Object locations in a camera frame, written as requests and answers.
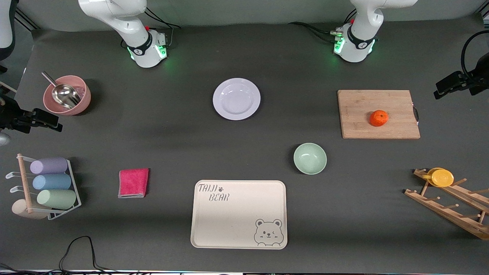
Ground orange fruit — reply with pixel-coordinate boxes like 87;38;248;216
369;110;389;127

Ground green cup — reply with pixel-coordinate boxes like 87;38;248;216
37;189;77;210

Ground black right arm base cable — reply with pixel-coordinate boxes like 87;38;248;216
144;6;182;48

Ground black left arm base cable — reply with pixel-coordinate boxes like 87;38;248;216
288;10;358;44

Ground blue cup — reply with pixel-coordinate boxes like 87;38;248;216
32;174;72;191

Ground white round plate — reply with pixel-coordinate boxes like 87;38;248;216
213;78;261;121

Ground beige bear print tray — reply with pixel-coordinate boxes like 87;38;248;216
190;180;288;250

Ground wooden cutting board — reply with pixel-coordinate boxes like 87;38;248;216
337;90;421;139

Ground pink bowl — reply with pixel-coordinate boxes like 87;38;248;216
43;75;92;116

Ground black cable at table edge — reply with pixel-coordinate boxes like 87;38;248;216
0;236;153;275

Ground light green bowl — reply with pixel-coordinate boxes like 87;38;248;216
293;143;327;175

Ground white wire cup rack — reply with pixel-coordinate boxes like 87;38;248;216
6;154;82;221

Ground black arm base cable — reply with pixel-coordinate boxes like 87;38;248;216
288;10;358;44
144;6;182;48

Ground pink folded cloth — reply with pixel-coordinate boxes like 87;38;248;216
118;168;150;199

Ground black frame bar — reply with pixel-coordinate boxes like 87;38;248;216
15;7;39;30

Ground beige cup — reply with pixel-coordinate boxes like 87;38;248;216
11;199;48;220

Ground yellow cup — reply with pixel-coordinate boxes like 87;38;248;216
427;167;454;188

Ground metal scoop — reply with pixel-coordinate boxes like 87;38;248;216
41;71;82;109

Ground purple cup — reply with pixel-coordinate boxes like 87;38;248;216
30;157;68;175

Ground wooden peg drying rack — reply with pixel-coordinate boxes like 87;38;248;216
404;168;489;240

